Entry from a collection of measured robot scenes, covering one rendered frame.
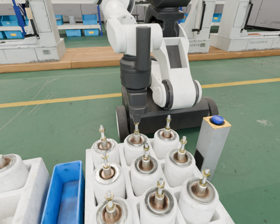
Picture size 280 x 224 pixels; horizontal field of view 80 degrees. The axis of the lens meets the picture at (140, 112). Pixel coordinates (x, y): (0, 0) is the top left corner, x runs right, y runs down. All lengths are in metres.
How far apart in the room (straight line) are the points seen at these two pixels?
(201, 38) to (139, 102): 2.33
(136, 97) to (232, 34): 2.64
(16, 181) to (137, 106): 0.45
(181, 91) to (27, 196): 0.66
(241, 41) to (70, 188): 2.86
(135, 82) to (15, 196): 0.51
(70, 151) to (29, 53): 1.69
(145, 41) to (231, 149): 0.82
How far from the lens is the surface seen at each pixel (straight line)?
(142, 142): 0.61
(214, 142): 0.68
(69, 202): 0.81
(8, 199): 0.71
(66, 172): 0.82
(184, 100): 0.75
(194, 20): 2.77
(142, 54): 0.41
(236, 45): 3.03
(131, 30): 0.44
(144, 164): 0.53
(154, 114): 0.89
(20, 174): 0.69
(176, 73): 0.78
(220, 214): 0.59
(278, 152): 1.19
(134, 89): 0.48
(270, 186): 0.99
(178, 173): 0.56
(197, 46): 2.66
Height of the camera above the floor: 0.67
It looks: 33 degrees down
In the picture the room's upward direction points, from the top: straight up
